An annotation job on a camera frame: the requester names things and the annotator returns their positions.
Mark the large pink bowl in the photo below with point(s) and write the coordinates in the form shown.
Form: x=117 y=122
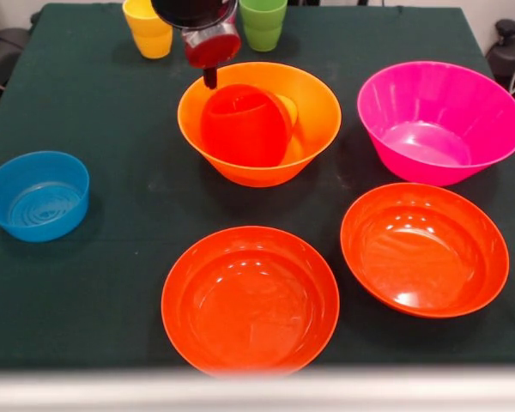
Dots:
x=433 y=141

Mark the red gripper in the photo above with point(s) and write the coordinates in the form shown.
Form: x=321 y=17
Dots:
x=212 y=49

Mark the blue bowl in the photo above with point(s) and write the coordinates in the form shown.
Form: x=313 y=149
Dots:
x=38 y=206

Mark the green cup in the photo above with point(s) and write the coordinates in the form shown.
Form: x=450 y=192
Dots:
x=262 y=34

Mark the small red bowl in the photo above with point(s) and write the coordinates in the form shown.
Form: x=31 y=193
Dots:
x=240 y=133

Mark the yellow cup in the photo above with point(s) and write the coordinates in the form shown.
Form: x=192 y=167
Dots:
x=150 y=43

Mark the large red bowl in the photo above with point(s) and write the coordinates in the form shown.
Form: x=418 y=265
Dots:
x=420 y=257
x=249 y=309

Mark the orange cup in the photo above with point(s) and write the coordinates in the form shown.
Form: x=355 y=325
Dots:
x=289 y=109

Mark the large orange bowl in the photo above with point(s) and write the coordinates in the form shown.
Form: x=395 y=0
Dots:
x=317 y=107

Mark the dark green table cloth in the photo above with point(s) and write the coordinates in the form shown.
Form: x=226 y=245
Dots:
x=68 y=107

